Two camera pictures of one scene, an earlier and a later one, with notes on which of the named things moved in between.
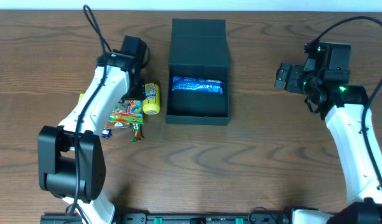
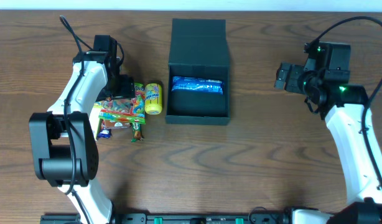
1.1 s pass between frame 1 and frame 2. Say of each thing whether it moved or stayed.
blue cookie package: stayed
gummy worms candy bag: stayed
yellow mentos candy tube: stayed
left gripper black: moved
